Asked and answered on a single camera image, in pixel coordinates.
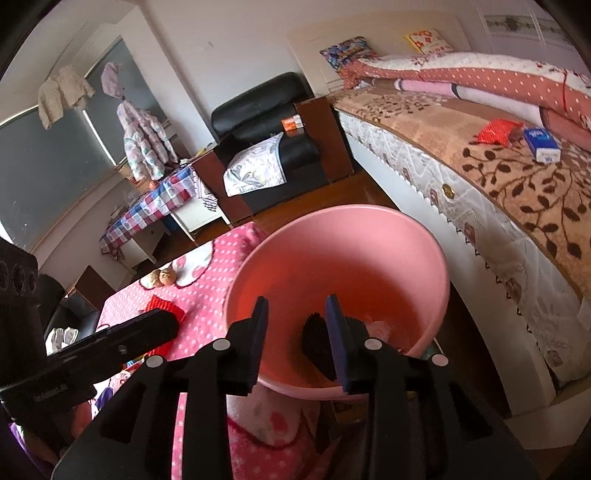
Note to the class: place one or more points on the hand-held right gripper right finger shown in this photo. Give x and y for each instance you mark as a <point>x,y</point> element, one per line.
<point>334,341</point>

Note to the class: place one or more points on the pink plastic basin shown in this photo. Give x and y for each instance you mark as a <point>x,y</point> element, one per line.
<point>323,258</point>

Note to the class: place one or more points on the dark brown nightstand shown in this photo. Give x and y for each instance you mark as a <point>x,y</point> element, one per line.
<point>332,147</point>

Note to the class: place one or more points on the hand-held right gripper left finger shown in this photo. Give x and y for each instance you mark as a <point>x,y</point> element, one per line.
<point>261,332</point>

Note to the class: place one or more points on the purple cloth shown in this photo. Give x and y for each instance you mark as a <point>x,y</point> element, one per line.
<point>16,436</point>

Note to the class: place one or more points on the cream knitted sweater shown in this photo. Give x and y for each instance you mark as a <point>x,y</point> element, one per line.
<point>60,94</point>

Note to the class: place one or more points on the white bed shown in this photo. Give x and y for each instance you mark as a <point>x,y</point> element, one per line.
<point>485,244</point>

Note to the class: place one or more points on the red polka dot quilt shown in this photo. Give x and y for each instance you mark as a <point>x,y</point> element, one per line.
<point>485,78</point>

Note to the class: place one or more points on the small brown table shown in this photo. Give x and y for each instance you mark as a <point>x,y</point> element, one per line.
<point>92,286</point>

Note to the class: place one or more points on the black leather armchair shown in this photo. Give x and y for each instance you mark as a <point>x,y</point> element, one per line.
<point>258,104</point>

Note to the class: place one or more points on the white crumpled cloth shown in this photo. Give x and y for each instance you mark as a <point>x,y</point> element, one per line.
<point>60,337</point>

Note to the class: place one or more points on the person's left forearm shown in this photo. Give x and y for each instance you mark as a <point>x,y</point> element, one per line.
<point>81,415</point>

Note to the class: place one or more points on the white floral cloth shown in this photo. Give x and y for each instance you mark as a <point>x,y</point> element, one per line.
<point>254,166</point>

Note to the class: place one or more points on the brown leaf pattern bedspread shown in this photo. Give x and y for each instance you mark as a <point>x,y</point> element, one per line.
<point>508,184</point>

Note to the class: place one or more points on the white patterned puffer jacket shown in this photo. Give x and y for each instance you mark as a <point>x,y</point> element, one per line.
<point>145,143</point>

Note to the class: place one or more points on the blue and white box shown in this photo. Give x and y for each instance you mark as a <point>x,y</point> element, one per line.
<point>541,145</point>

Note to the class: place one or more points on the red ribbed wrapper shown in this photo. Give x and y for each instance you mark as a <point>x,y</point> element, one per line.
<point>164,305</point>

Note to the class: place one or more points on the black and white striped cloth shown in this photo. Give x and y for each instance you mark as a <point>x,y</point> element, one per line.
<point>205,196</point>

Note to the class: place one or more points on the dark brown side cabinet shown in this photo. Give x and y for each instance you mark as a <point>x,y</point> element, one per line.
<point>217,184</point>

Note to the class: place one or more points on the brown walnut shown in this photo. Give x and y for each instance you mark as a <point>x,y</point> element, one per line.
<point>153,279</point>
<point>167,277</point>

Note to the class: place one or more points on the cartoon print pillow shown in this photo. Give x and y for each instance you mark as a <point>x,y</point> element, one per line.
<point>346,51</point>

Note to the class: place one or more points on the pink polka dot blanket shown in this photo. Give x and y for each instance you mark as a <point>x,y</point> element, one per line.
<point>207,295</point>

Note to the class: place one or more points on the narrow grey window blind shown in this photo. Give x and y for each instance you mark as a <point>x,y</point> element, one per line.
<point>124,78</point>

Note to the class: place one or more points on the orange and white box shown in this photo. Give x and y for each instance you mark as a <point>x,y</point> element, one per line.
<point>292,124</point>

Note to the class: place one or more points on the red snack packet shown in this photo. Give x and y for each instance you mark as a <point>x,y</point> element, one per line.
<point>498,131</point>

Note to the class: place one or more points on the pink hat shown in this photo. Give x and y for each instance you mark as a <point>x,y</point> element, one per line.
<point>111,81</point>

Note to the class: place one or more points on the yellow floral pillow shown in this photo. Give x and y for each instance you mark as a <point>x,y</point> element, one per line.
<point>427,40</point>

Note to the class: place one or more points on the small black leather chair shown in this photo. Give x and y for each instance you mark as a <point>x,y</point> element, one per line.
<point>74,309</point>

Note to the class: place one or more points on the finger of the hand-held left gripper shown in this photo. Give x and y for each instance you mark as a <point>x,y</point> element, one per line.
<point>147,327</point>

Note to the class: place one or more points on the large grey window blind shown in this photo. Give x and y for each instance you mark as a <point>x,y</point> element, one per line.
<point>41,184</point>

